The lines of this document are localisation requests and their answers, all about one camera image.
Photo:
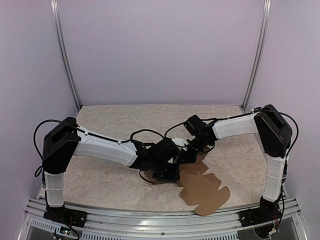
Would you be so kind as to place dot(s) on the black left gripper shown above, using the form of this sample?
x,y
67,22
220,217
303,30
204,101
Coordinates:
x,y
173,176

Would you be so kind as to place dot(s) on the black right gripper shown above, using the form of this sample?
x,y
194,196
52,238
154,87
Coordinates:
x,y
190,159

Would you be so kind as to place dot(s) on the brown cardboard box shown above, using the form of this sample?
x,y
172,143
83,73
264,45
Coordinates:
x,y
197,190

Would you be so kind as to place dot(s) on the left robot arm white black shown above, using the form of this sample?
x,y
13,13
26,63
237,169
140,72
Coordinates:
x,y
68,139

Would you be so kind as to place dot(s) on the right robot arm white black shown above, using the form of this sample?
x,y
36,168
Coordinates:
x,y
273,132

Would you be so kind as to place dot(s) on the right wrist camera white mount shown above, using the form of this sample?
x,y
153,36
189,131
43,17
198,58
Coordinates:
x,y
179,142

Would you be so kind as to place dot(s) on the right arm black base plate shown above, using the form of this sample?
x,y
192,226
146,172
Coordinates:
x,y
255,216

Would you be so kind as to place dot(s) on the front aluminium frame rail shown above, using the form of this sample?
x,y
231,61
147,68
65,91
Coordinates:
x,y
117,224

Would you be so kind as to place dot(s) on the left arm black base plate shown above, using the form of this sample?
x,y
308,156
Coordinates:
x,y
66,216

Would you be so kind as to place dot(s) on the right aluminium frame post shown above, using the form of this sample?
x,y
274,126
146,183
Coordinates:
x,y
267,5

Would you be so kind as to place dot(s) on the aluminium frame post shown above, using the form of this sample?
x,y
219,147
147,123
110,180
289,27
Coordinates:
x,y
267,5
54,5

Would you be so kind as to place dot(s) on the left aluminium frame post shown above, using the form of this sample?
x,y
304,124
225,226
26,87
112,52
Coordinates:
x,y
54,5

